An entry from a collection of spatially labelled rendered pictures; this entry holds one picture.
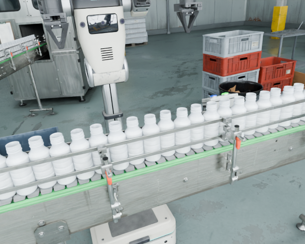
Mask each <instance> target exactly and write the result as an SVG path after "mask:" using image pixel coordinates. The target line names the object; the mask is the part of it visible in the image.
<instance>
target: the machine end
mask: <svg viewBox="0 0 305 244"><path fill-rule="evenodd" d="M4 21H5V22H8V21H10V22H11V26H12V29H13V33H14V37H15V40H16V39H20V38H24V37H27V36H31V35H34V36H35V37H37V36H41V35H43V34H45V38H46V42H47V47H48V51H49V54H47V55H45V56H44V57H42V58H40V59H38V60H36V61H35V62H34V64H31V67H32V71H33V75H34V78H35V82H36V86H37V90H38V93H39V97H40V99H45V98H58V97H72V96H80V97H81V99H80V100H79V102H84V101H86V99H83V98H82V96H84V95H85V94H86V92H87V90H92V88H90V86H89V84H88V82H87V76H86V71H85V66H84V59H85V56H84V53H83V50H82V48H81V45H80V42H79V40H78V35H77V30H76V22H75V17H74V15H73V16H67V23H69V27H68V31H67V36H66V41H65V46H64V49H59V48H58V47H57V45H56V44H55V42H54V40H53V39H52V37H51V36H50V34H49V33H48V31H47V30H46V28H45V27H44V24H43V23H42V20H41V16H40V12H39V7H38V2H37V0H0V22H4ZM52 32H53V33H54V35H55V36H56V38H57V40H58V41H59V42H60V40H61V32H62V28H60V29H52ZM0 45H1V42H0ZM7 78H8V81H9V84H10V87H11V90H12V91H11V92H10V93H11V94H12V95H13V97H14V99H15V101H18V100H20V101H21V104H19V106H20V107H22V106H25V105H27V104H26V103H23V100H32V99H37V98H36V94H35V91H34V87H33V83H32V80H31V76H30V72H29V68H28V66H26V67H24V68H22V69H20V70H18V71H16V72H15V73H13V74H11V75H9V76H8V77H7Z"/></svg>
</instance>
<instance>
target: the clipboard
mask: <svg viewBox="0 0 305 244"><path fill-rule="evenodd" d="M14 40H15V37H14V33H13V29H12V26H11V22H10V21H8V22H5V21H4V22H0V42H1V44H3V43H7V42H10V41H14Z"/></svg>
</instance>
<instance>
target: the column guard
mask: <svg viewBox="0 0 305 244"><path fill-rule="evenodd" d="M287 9H288V6H274V11H273V19H272V26H271V32H275V31H283V30H284V29H285V23H286V16H287ZM270 39H280V37H272V36H270Z"/></svg>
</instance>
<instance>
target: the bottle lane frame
mask: <svg viewBox="0 0 305 244"><path fill-rule="evenodd" d="M221 146H222V145H221ZM232 147H233V144H231V143H230V145H227V146H222V147H220V148H216V149H215V148H213V149H212V150H208V151H205V150H204V152H200V153H196V152H194V153H195V154H193V155H189V156H187V155H186V154H185V157H182V158H177V157H176V159H174V160H171V161H168V160H166V162H163V163H160V164H158V163H157V162H156V165H153V166H149V167H148V166H147V165H145V168H141V169H136V168H135V170H133V171H130V172H126V171H125V170H124V173H122V174H119V175H115V174H114V173H113V176H112V185H117V191H118V192H117V193H116V196H117V195H118V198H119V202H120V206H119V210H120V212H121V213H122V216H121V218H123V217H126V216H129V215H132V214H136V213H139V212H142V211H145V210H148V209H151V208H154V207H157V206H161V205H164V204H167V203H170V202H173V201H176V200H179V199H182V198H186V197H189V196H192V195H195V194H198V193H201V192H204V191H207V190H210V189H214V188H217V187H220V186H223V185H226V184H229V182H230V181H229V176H230V173H229V171H228V170H227V163H229V160H228V153H232ZM304 159H305V125H299V126H297V127H292V128H290V129H285V130H283V131H277V132H275V133H270V134H268V135H262V136H260V137H255V138H253V139H247V140H246V141H245V142H243V141H241V145H240V149H237V157H236V165H237V166H238V167H239V171H238V172H237V177H238V181H239V180H242V179H245V178H248V177H251V176H254V175H257V174H260V173H263V172H267V171H269V170H272V169H275V168H279V167H282V166H285V165H288V164H292V163H295V162H298V161H301V160H304ZM59 220H62V221H64V222H66V223H67V226H68V229H69V233H70V234H73V233H76V232H79V231H83V230H86V229H89V228H92V227H96V226H98V225H101V224H104V223H108V222H111V221H113V217H112V211H111V205H110V200H109V194H108V188H107V181H106V178H103V177H102V176H101V179H100V180H96V181H93V182H92V181H91V180H90V182H89V183H85V184H81V185H80V184H79V183H77V186H74V187H70V188H67V186H65V189H63V190H59V191H54V189H52V192H51V193H48V194H44V195H41V193H39V196H37V197H33V198H28V197H27V196H26V198H25V200H22V201H18V202H14V200H12V202H11V203H10V204H7V205H3V206H0V244H38V243H37V241H36V238H35V236H34V232H35V230H36V229H37V227H39V226H43V225H46V224H49V223H52V222H55V221H59Z"/></svg>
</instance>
